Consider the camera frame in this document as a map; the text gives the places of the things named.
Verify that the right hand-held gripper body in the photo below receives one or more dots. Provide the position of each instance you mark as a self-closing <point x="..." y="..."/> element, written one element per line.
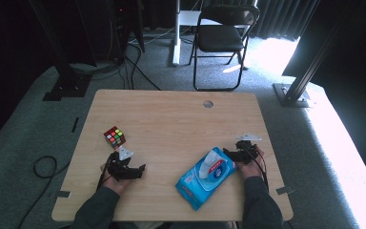
<point x="247" y="148"/>

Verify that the blue wet wipe packet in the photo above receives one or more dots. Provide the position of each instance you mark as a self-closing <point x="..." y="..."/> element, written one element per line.
<point x="200" y="184"/>

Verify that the white desk leg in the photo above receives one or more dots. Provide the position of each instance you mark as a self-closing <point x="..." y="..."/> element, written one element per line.
<point x="176" y="38"/>

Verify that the grey round table grommet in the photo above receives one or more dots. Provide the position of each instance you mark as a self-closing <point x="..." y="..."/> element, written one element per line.
<point x="208" y="104"/>

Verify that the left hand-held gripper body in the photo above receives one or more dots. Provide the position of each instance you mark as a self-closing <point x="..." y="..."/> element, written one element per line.
<point x="120" y="165"/>

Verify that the person's right hand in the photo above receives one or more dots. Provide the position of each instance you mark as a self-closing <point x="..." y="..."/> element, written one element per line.
<point x="251" y="170"/>

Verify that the black folding chair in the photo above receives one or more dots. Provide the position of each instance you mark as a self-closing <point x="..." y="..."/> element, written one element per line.
<point x="219" y="38"/>

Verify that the person's left hand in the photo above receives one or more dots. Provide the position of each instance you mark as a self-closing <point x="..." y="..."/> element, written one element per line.
<point x="116" y="186"/>

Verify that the black metal stand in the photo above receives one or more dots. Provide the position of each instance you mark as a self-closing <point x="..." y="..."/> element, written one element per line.
<point x="65" y="76"/>
<point x="298" y="86"/>

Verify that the multicoloured puzzle cube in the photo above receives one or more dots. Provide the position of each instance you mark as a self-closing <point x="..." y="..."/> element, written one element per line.
<point x="115" y="137"/>

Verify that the black tape strip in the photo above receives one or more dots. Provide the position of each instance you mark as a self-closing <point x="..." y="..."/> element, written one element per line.
<point x="75" y="124"/>

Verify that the grey tape piece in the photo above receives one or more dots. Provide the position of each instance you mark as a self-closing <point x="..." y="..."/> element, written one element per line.
<point x="63" y="194"/>
<point x="284" y="190"/>

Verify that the dark equipment cabinet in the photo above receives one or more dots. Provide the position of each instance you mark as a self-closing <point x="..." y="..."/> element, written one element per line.
<point x="108" y="28"/>

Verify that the dark pleated curtain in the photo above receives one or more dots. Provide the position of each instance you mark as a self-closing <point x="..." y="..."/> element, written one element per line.
<point x="279" y="19"/>

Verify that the white wet wipe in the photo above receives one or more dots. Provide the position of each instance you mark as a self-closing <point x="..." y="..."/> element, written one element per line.
<point x="210" y="162"/>

